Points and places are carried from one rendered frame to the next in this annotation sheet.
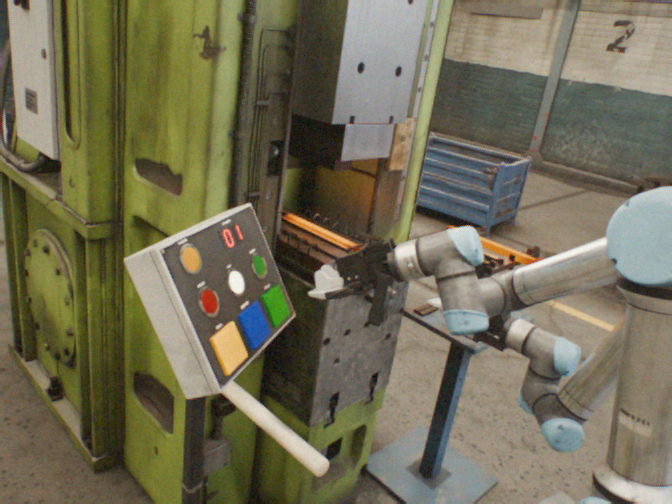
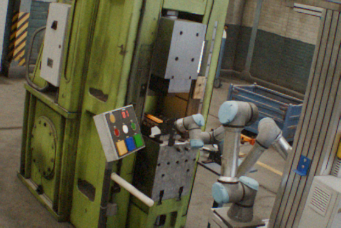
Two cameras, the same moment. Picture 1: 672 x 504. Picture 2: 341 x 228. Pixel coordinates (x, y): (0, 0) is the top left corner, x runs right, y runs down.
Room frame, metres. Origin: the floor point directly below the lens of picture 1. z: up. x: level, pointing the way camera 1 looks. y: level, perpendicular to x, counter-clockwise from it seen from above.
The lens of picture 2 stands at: (-1.63, -0.33, 1.93)
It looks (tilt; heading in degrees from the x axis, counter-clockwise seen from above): 15 degrees down; 6
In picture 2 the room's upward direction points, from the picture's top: 10 degrees clockwise
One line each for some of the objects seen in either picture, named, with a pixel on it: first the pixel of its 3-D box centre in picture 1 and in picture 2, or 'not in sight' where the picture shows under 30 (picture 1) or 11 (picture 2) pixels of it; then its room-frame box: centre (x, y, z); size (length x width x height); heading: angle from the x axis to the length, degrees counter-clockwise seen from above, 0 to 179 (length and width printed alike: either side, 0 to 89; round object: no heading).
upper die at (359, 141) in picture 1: (315, 125); (161, 78); (1.62, 0.10, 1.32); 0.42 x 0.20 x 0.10; 48
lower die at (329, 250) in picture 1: (301, 240); (153, 125); (1.62, 0.10, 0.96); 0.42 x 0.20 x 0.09; 48
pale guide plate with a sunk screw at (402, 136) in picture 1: (399, 144); (198, 87); (1.80, -0.17, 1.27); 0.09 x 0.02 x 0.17; 138
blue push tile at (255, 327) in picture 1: (252, 325); (129, 144); (0.96, 0.14, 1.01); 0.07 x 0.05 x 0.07; 163
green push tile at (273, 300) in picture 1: (274, 306); (137, 140); (1.06, 0.11, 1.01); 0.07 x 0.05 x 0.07; 163
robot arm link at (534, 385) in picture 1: (541, 392); not in sight; (1.07, -0.52, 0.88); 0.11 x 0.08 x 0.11; 1
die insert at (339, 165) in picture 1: (309, 148); (158, 87); (1.66, 0.12, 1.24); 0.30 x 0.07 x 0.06; 48
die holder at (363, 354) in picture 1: (302, 308); (151, 157); (1.66, 0.07, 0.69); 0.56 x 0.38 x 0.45; 48
